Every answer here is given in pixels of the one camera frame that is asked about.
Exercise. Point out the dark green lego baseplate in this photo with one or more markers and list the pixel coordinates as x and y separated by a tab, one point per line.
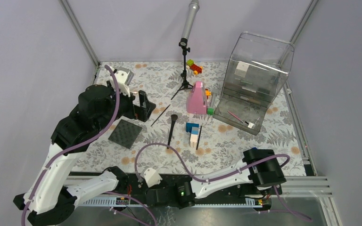
125	134

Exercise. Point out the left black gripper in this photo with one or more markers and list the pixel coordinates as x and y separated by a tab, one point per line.
142	112

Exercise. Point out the white cardboard box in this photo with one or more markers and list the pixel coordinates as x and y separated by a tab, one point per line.
241	69

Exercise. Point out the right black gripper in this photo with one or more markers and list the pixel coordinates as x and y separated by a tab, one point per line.
152	189

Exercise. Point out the silver microphone on tripod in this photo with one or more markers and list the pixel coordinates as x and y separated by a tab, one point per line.
193	9

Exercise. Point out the yellow toy piece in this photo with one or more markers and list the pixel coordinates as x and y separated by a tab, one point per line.
207	93

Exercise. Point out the red yellow lego bricks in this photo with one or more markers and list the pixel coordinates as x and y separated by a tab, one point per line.
190	64

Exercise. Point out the pink foam wedge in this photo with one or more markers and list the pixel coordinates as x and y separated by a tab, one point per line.
197	100

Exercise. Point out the clear acrylic makeup organizer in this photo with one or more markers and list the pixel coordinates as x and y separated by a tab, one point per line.
270	61

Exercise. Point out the pink eyebrow razor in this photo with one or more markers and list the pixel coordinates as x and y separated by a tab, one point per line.
249	124

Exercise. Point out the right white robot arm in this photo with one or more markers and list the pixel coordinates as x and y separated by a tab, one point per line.
258	168

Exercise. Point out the green lego brick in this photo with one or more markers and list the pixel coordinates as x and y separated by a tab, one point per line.
210	110

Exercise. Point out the white blue brick stack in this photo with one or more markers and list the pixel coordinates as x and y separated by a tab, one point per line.
193	129

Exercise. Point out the black makeup brush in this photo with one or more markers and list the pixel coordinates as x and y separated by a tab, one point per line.
174	118

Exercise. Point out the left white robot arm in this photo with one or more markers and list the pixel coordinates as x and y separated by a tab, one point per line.
49	202

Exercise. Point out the thin black eyeliner pencil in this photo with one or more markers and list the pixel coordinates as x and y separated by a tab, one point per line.
160	115

